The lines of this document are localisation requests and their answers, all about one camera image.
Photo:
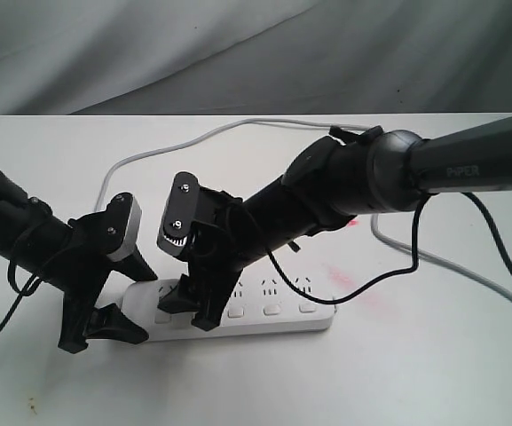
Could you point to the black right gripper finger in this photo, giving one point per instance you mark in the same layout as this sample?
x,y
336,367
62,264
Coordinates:
x,y
183,297

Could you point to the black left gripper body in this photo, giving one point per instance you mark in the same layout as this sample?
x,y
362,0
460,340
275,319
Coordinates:
x,y
87,267

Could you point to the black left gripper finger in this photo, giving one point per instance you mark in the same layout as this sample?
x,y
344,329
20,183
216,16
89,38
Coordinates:
x,y
134,266
109,323

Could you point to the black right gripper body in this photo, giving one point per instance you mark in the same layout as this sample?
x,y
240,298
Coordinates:
x,y
212,258

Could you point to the white five-outlet power strip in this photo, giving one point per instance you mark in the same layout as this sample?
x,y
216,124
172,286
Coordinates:
x,y
257,306

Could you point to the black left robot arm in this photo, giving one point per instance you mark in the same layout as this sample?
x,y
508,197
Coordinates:
x,y
33,240

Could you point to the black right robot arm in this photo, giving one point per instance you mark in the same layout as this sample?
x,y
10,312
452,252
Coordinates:
x,y
337,178

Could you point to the grey backdrop cloth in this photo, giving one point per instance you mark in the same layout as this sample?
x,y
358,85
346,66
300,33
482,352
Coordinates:
x,y
255,57

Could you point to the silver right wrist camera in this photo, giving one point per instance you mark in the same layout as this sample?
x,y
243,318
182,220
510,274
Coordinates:
x,y
178,215

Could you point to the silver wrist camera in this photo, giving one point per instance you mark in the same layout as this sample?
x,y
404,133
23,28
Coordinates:
x,y
123,216
178,215

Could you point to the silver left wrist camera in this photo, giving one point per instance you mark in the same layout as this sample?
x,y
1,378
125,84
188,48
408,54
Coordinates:
x,y
123,216

